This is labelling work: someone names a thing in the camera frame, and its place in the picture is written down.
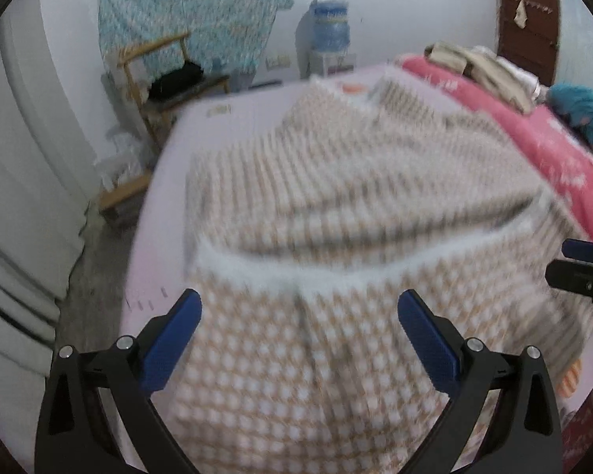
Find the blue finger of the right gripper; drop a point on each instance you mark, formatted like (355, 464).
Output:
(578, 250)

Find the white water dispenser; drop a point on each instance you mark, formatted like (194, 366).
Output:
(329, 64)

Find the teal floral hanging cloth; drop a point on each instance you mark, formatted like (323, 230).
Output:
(233, 31)

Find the beige white checkered coat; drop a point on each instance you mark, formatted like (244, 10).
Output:
(356, 236)

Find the pink floral blanket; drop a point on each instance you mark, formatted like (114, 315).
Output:
(543, 139)

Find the beige clothes pile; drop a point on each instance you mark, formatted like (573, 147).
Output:
(500, 77)

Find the wooden chair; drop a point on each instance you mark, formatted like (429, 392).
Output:
(157, 117)

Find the white plastic bags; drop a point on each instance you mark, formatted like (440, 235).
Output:
(129, 160)

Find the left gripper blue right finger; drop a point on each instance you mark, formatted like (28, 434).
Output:
(435, 340)

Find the small wooden stool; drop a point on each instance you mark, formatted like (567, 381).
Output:
(121, 206)

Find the light pink bed sheet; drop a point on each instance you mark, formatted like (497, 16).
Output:
(168, 197)

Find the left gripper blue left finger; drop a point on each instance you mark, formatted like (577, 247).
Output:
(164, 339)

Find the brown wooden door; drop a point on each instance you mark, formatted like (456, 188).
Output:
(529, 34)

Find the white wall socket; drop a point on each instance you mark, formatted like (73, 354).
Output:
(277, 62)

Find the teal pillow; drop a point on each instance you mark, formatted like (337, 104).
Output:
(573, 104)

